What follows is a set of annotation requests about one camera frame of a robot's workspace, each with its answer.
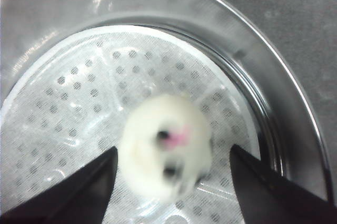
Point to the white steamer liner cloth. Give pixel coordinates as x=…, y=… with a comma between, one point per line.
x=71, y=105

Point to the panda bun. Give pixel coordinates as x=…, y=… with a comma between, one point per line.
x=165, y=148

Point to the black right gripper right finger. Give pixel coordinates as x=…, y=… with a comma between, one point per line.
x=265, y=196

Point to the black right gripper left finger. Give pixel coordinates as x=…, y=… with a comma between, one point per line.
x=82, y=197

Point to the stainless steel steamer pot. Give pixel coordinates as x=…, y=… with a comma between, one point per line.
x=288, y=136

